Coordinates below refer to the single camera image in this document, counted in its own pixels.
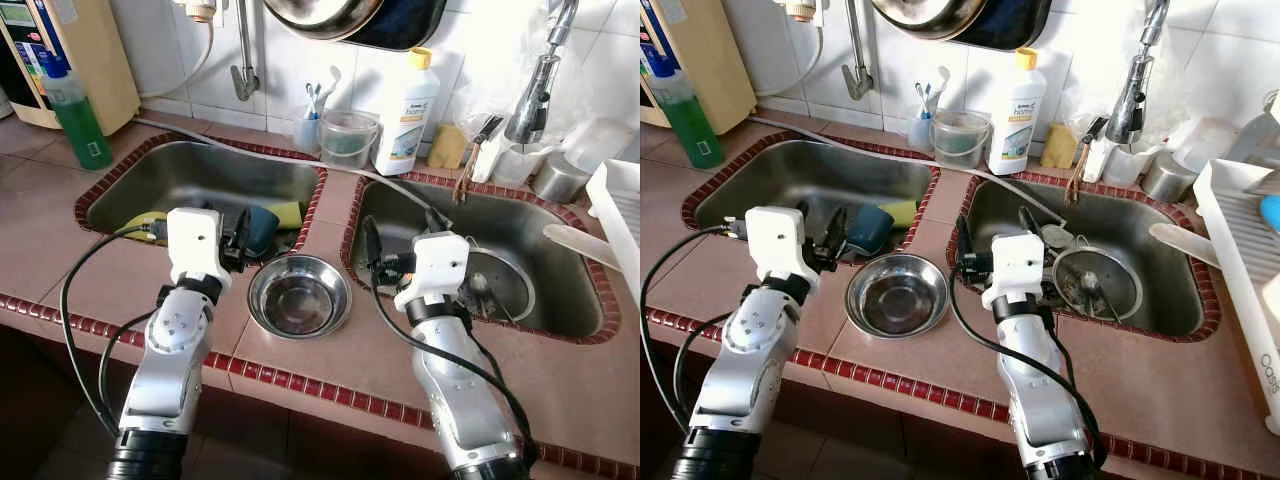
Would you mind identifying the teal rabbit mug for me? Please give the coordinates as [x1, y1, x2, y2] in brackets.
[240, 203, 283, 259]
[845, 203, 898, 259]

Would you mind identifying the stainless steel bowl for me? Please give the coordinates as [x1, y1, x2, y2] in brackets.
[845, 253, 949, 338]
[247, 253, 353, 339]

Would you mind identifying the yellow plastic bowl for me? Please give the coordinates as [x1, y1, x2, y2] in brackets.
[118, 210, 171, 241]

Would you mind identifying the stainless steel sink basin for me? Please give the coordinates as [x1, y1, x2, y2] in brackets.
[340, 172, 621, 346]
[680, 130, 943, 261]
[955, 172, 1223, 343]
[75, 130, 329, 256]

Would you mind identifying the dull yellow sponge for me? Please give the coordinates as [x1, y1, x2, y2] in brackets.
[1040, 122, 1079, 169]
[428, 122, 469, 171]

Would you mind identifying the white black-topped dish brush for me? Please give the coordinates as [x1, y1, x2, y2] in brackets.
[1080, 113, 1111, 184]
[475, 113, 509, 184]

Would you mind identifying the clear plastic cup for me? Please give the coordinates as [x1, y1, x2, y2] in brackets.
[490, 140, 551, 189]
[1100, 145, 1151, 189]

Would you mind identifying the steel pot lid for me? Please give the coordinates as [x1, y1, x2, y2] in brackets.
[465, 245, 539, 323]
[1052, 245, 1143, 323]

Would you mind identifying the white yellow-capped detergent bottle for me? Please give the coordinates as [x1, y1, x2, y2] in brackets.
[372, 47, 441, 178]
[985, 47, 1048, 176]

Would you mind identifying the clear small plastic bucket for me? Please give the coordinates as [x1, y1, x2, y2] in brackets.
[320, 110, 383, 171]
[930, 110, 991, 169]

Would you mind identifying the clear toothbrush cup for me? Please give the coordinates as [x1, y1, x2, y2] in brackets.
[293, 105, 324, 154]
[908, 105, 938, 151]

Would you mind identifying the small steel cup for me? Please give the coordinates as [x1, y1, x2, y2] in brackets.
[1140, 152, 1198, 204]
[530, 152, 591, 206]

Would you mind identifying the green dish soap bottle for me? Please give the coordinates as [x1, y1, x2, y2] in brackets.
[645, 45, 723, 169]
[35, 50, 114, 171]

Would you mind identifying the chrome pull-out faucet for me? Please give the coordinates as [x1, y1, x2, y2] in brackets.
[1105, 0, 1171, 146]
[503, 0, 581, 146]

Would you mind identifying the clear plastic bag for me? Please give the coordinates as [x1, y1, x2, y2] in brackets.
[1060, 20, 1136, 126]
[455, 20, 551, 131]

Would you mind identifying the white water tube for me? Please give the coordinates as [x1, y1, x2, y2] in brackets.
[140, 20, 216, 99]
[755, 20, 821, 96]

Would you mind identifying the beige water purifier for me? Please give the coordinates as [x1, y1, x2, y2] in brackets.
[640, 0, 758, 134]
[0, 0, 141, 136]

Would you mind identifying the white dish rack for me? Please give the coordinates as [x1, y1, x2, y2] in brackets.
[585, 158, 641, 301]
[1193, 158, 1280, 436]

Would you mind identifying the translucent plastic container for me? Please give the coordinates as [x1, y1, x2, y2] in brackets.
[560, 118, 636, 176]
[1170, 118, 1241, 173]

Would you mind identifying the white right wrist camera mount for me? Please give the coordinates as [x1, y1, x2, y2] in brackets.
[980, 232, 1046, 311]
[393, 232, 471, 313]

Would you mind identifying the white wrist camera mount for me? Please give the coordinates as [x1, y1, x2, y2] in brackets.
[980, 232, 1046, 311]
[745, 207, 819, 291]
[393, 232, 471, 313]
[165, 207, 233, 291]

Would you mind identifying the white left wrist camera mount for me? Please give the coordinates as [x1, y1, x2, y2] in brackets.
[165, 207, 233, 291]
[745, 207, 819, 291]

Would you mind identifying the steel wall tap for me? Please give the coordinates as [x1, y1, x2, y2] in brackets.
[840, 0, 874, 99]
[230, 0, 261, 101]

